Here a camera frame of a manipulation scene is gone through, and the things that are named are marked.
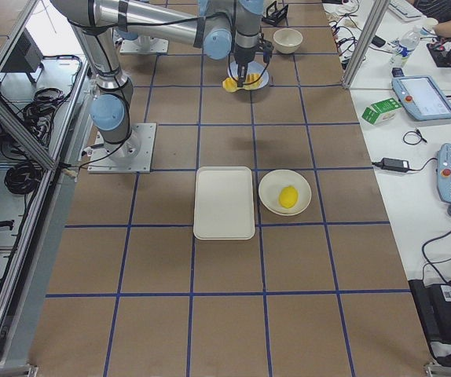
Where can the blue plate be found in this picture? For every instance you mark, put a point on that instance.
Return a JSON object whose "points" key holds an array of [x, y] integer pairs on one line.
{"points": [[253, 67]]}

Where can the white rectangular tray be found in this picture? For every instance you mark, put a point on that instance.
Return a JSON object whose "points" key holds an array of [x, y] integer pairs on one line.
{"points": [[224, 204]]}

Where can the yellow spiral bread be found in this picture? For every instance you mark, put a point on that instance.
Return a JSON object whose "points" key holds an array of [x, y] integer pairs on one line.
{"points": [[251, 82]]}

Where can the clear water bottle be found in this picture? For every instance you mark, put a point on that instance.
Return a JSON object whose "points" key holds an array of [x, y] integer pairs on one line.
{"points": [[405, 47]]}

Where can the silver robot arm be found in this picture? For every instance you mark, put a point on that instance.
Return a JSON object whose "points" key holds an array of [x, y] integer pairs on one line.
{"points": [[221, 29], [138, 39]]}

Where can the cream bowl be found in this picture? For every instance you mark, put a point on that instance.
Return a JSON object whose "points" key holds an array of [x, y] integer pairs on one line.
{"points": [[287, 40]]}

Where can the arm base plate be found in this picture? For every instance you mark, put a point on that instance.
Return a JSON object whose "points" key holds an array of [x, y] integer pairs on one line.
{"points": [[129, 48], [134, 156]]}

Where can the aluminium frame post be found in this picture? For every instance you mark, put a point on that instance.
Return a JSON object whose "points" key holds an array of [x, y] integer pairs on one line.
{"points": [[370, 27]]}

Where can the far teach pendant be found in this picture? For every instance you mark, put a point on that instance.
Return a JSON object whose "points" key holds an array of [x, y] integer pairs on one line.
{"points": [[421, 97]]}

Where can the yellow lemon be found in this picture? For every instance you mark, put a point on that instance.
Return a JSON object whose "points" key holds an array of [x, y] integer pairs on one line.
{"points": [[288, 197]]}

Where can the black dish rack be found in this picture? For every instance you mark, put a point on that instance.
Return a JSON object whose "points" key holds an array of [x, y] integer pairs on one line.
{"points": [[273, 14]]}

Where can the white round plate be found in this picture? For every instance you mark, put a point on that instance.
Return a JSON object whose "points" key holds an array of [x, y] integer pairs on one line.
{"points": [[273, 182]]}

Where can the black power adapter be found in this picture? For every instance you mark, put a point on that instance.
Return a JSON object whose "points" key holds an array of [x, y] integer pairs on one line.
{"points": [[397, 165]]}

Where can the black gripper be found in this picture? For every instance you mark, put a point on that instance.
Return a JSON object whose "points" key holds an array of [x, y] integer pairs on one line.
{"points": [[243, 56]]}

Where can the green white box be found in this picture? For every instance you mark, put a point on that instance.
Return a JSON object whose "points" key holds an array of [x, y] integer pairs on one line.
{"points": [[381, 111]]}

